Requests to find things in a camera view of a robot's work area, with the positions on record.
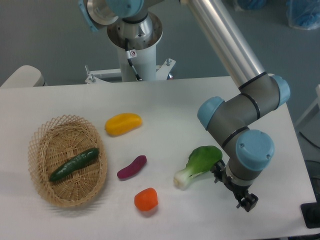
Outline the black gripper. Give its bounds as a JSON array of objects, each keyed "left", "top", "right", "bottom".
[{"left": 210, "top": 159, "right": 259, "bottom": 212}]

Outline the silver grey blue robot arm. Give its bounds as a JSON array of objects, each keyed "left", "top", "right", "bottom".
[{"left": 78, "top": 0, "right": 291, "bottom": 211}]

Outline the dark green cucumber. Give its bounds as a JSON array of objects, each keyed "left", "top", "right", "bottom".
[{"left": 49, "top": 147, "right": 100, "bottom": 182}]

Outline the woven wicker oval basket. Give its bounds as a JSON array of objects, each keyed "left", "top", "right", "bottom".
[{"left": 28, "top": 115, "right": 107, "bottom": 208}]

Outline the green bok choy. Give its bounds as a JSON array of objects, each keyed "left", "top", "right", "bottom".
[{"left": 173, "top": 145, "right": 223, "bottom": 190}]

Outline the black device at table edge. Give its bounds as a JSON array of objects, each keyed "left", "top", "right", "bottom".
[{"left": 300, "top": 202, "right": 320, "bottom": 229}]

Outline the orange bell pepper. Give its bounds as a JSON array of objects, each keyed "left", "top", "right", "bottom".
[{"left": 134, "top": 187, "right": 159, "bottom": 212}]

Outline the purple sweet potato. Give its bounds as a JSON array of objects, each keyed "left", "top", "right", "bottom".
[{"left": 117, "top": 155, "right": 147, "bottom": 180}]

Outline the yellow bell pepper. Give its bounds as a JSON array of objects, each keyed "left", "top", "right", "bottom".
[{"left": 104, "top": 113, "right": 143, "bottom": 137}]

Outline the blue plastic bag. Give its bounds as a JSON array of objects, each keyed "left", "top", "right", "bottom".
[{"left": 286, "top": 0, "right": 320, "bottom": 30}]

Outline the white chair back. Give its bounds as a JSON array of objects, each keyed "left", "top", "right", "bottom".
[{"left": 0, "top": 65, "right": 48, "bottom": 89}]

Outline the white frame at right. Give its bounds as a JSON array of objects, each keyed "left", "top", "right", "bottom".
[{"left": 294, "top": 84, "right": 320, "bottom": 128}]

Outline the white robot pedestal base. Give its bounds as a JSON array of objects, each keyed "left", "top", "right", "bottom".
[{"left": 85, "top": 11, "right": 176, "bottom": 84}]

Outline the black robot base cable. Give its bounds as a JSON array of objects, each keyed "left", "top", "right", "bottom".
[{"left": 124, "top": 37, "right": 143, "bottom": 82}]

